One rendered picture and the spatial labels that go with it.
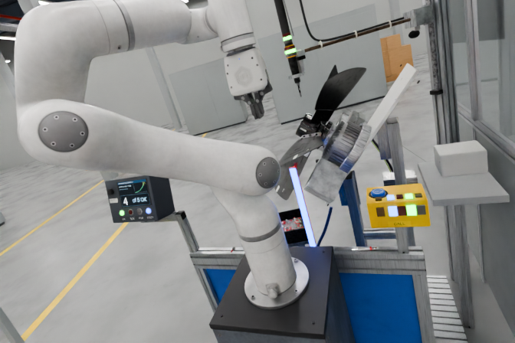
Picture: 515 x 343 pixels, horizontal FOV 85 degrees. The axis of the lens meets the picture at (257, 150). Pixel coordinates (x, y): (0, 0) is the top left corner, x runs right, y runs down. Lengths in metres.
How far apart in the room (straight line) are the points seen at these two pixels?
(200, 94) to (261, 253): 8.01
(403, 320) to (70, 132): 1.18
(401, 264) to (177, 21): 0.95
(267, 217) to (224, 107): 7.90
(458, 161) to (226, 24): 1.12
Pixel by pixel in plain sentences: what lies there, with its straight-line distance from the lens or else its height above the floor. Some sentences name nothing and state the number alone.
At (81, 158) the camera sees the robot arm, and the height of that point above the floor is 1.49.
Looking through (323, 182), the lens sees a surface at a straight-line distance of 1.25.
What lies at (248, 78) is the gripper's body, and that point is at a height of 1.52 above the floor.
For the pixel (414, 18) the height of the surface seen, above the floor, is 1.54.
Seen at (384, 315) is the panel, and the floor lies 0.57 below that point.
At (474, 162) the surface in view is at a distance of 1.48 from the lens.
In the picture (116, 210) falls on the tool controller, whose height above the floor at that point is 1.13.
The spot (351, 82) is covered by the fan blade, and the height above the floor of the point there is 1.37.
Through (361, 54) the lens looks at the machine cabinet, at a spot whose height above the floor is 1.09.
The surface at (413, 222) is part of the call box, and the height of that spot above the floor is 1.00.
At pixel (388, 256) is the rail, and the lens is 1.07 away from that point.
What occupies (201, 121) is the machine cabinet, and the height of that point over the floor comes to 0.39.
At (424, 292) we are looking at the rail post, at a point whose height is 0.71.
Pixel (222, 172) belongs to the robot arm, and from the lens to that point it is 0.61.
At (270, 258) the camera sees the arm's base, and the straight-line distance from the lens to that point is 0.78.
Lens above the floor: 1.54
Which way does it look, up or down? 16 degrees down
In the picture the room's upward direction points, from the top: 17 degrees counter-clockwise
